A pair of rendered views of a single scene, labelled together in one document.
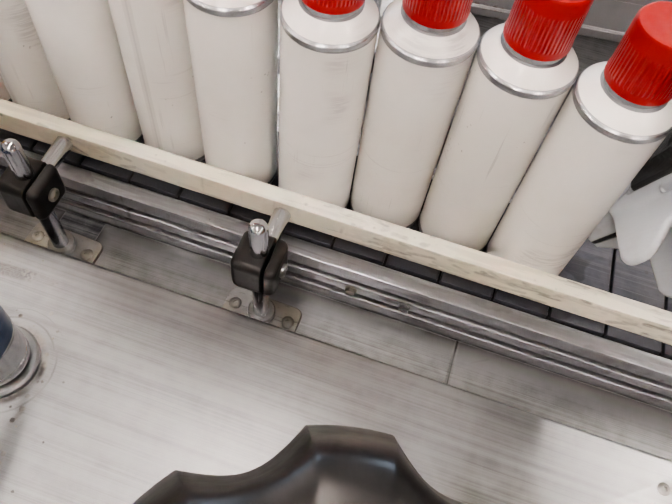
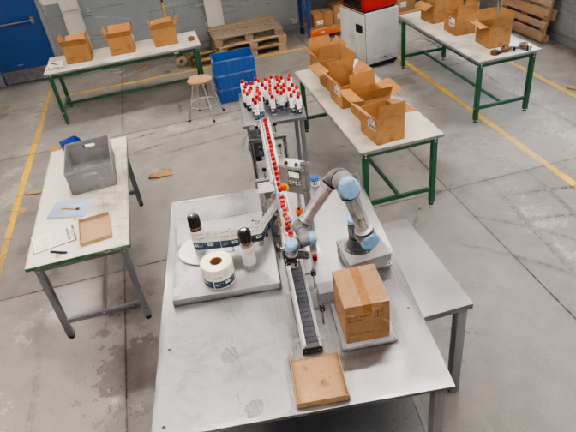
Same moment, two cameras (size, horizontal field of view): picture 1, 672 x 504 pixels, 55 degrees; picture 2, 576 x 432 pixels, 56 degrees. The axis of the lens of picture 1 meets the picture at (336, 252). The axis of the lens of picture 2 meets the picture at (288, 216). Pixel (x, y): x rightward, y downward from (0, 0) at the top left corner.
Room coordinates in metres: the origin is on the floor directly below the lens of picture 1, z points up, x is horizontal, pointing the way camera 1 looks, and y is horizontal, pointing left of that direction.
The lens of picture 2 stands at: (-0.34, -2.68, 3.12)
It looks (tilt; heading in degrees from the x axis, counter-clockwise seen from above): 35 degrees down; 77
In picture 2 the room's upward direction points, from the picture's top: 8 degrees counter-clockwise
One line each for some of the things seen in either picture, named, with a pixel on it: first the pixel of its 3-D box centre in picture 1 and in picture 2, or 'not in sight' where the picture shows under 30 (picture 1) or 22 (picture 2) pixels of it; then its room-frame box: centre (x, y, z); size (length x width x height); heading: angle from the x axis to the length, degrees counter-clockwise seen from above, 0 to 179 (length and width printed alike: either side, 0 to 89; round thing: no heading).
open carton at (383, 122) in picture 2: not in sight; (383, 115); (1.60, 1.38, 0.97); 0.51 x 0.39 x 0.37; 2
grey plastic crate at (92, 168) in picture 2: not in sight; (91, 164); (-0.99, 1.94, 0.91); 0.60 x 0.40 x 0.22; 91
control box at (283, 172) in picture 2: not in sight; (294, 177); (0.38, 0.11, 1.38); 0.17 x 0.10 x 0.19; 135
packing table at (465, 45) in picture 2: not in sight; (459, 59); (3.72, 3.49, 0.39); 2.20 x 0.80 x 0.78; 87
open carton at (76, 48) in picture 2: not in sight; (75, 46); (-1.15, 5.65, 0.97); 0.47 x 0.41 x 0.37; 83
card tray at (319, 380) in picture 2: not in sight; (318, 376); (0.10, -0.96, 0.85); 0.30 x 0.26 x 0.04; 80
